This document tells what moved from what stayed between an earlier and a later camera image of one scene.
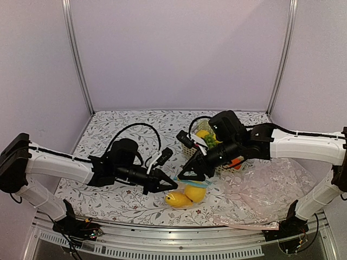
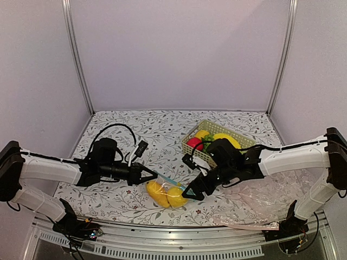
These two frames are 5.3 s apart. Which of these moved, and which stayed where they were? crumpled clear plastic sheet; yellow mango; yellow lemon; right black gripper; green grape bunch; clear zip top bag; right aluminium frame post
Moved: clear zip top bag; yellow lemon; yellow mango; right black gripper
Stayed: right aluminium frame post; crumpled clear plastic sheet; green grape bunch
